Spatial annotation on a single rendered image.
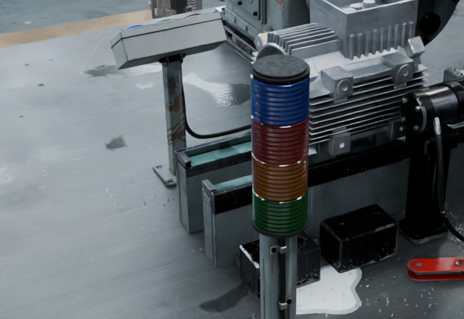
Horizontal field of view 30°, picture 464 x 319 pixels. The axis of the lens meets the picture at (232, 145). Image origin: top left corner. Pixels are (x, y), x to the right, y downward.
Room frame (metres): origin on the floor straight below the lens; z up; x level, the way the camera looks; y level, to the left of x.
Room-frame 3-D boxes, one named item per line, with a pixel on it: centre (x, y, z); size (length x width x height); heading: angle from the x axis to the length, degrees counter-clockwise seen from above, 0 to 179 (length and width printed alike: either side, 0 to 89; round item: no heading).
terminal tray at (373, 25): (1.19, -0.20, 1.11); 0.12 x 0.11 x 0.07; 115
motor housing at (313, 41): (1.17, -0.16, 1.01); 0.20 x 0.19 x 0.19; 115
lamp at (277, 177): (0.79, -0.05, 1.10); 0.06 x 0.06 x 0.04
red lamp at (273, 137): (0.79, -0.05, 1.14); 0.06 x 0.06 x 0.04
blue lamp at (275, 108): (0.79, -0.05, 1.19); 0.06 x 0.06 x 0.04
